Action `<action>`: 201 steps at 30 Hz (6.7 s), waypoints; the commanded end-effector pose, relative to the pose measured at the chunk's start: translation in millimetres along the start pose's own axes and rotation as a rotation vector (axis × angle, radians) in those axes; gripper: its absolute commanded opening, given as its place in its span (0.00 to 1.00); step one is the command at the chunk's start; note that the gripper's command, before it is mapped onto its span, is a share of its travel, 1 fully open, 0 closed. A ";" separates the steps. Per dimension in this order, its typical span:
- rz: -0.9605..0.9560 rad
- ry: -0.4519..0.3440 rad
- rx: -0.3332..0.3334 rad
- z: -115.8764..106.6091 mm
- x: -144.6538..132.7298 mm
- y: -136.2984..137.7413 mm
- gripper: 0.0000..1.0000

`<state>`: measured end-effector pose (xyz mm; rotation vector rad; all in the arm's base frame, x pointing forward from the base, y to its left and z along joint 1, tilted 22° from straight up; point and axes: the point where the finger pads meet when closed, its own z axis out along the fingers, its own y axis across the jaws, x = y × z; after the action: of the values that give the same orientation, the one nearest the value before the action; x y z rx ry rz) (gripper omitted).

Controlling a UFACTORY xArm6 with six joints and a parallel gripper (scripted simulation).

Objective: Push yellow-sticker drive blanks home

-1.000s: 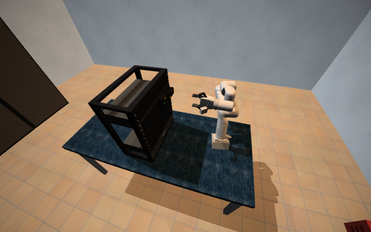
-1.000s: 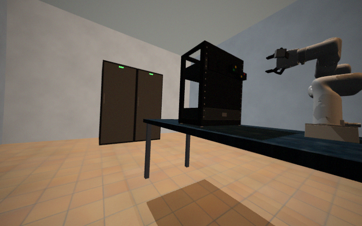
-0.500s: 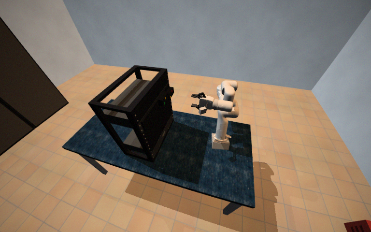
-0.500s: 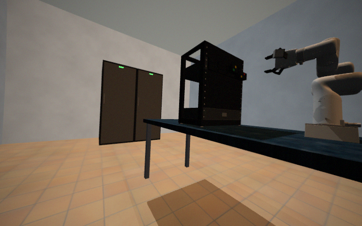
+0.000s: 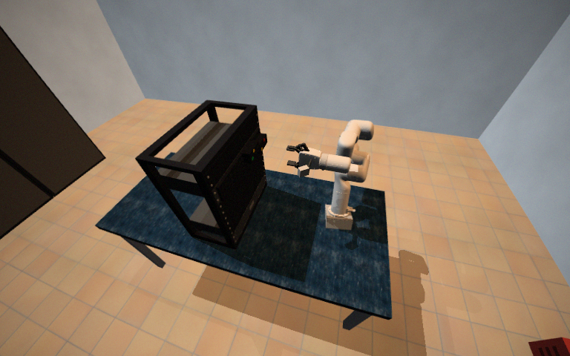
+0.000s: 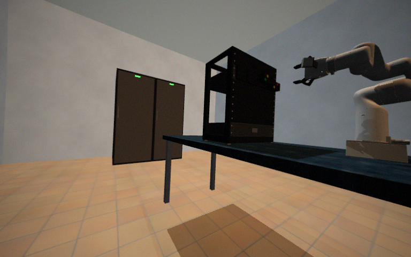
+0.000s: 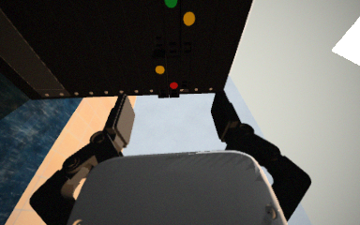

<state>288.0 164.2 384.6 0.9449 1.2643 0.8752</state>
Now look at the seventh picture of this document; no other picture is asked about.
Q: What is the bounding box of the black equipment rack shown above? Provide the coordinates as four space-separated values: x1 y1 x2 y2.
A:
0 0 253 100

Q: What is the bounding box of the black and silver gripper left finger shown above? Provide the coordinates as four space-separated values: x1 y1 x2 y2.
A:
29 94 135 225

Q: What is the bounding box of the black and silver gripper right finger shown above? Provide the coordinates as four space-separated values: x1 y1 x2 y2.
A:
211 90 311 222

